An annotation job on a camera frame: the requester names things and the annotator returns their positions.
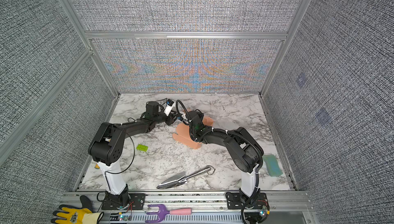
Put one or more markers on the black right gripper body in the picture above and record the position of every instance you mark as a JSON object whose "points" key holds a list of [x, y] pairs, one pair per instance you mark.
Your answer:
{"points": [[201, 116]]}

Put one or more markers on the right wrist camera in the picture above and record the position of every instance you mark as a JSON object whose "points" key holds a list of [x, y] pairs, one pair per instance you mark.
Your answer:
{"points": [[183, 120]]}

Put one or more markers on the purple pink garden fork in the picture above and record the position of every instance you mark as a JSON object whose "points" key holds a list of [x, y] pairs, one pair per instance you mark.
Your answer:
{"points": [[163, 212]]}

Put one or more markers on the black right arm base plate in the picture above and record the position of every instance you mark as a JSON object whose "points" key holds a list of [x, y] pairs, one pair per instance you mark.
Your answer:
{"points": [[237, 200]]}

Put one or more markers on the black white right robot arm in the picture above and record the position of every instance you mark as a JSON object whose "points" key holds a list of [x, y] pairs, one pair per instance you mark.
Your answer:
{"points": [[243, 149]]}

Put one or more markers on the green sponge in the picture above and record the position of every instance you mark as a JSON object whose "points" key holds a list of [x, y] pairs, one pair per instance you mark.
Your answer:
{"points": [[272, 165]]}

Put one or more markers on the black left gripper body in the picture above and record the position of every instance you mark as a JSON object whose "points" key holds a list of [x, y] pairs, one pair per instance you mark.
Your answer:
{"points": [[161, 118]]}

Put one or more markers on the small green tag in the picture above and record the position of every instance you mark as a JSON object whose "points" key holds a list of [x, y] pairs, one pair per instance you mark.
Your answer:
{"points": [[142, 148]]}

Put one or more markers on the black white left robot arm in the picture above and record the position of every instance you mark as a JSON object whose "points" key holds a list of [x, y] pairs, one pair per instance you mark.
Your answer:
{"points": [[107, 145]]}

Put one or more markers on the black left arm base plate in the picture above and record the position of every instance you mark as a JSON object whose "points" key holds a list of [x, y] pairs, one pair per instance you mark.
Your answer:
{"points": [[123, 201]]}

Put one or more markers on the silver metal garden trowel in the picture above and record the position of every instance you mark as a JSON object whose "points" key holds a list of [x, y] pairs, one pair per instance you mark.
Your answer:
{"points": [[182, 178]]}

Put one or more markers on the yellow black work glove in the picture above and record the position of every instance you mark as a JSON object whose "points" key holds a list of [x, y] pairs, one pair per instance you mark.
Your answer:
{"points": [[66, 214]]}

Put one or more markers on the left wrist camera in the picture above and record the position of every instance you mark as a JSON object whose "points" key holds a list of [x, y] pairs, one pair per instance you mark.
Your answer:
{"points": [[169, 106]]}

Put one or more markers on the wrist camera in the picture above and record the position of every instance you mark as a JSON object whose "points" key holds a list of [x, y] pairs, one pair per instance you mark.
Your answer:
{"points": [[169, 106], [183, 120]]}

